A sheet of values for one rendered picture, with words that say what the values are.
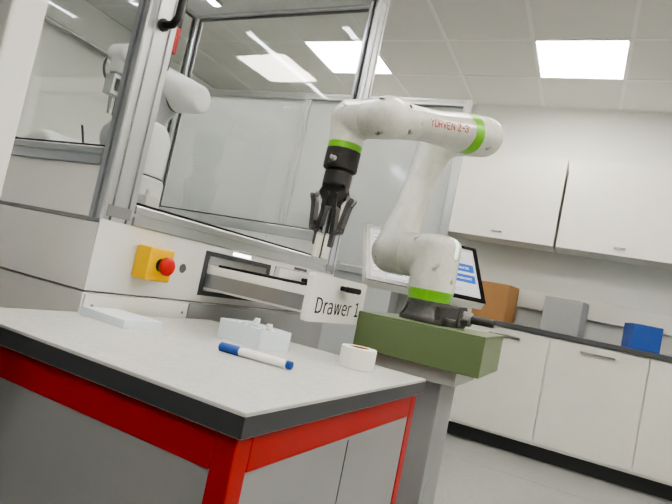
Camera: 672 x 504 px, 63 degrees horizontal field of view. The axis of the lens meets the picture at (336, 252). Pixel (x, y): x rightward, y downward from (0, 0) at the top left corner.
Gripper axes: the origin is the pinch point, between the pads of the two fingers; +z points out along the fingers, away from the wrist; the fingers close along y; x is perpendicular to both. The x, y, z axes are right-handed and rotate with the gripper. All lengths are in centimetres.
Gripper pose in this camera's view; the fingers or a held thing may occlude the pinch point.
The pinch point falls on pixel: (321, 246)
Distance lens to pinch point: 144.5
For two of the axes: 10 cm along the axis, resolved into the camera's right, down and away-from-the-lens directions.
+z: -2.2, 9.7, -0.5
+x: 4.2, 1.4, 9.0
